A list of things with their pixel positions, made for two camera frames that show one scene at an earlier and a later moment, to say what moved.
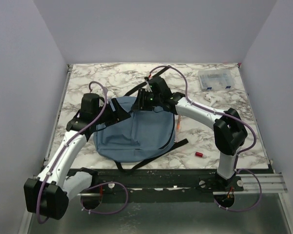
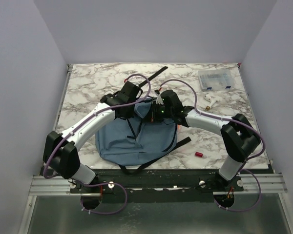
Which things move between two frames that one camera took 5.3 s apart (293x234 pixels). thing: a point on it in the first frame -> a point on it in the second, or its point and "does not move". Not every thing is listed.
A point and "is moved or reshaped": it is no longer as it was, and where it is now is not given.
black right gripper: x=139 y=104 -> x=155 y=119
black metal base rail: x=151 y=185 does not move
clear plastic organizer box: x=216 y=79 does not move
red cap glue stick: x=200 y=154 does not move
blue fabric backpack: x=142 y=135 is moved or reshaped
